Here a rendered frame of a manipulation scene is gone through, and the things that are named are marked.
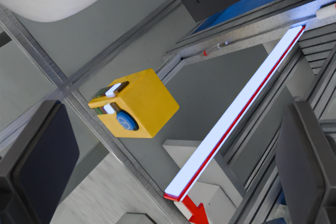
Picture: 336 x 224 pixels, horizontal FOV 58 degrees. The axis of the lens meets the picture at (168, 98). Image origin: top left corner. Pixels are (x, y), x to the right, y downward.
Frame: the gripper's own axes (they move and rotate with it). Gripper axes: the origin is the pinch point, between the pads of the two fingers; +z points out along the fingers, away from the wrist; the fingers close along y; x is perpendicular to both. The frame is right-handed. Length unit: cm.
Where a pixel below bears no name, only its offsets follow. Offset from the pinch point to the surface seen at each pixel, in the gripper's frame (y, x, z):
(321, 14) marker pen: 17.6, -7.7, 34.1
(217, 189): 7, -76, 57
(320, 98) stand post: 44, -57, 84
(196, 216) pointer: 0.7, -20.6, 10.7
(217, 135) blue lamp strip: 3.0, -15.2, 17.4
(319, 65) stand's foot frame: 55, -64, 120
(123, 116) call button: -12.8, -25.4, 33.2
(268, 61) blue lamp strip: 10.4, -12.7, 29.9
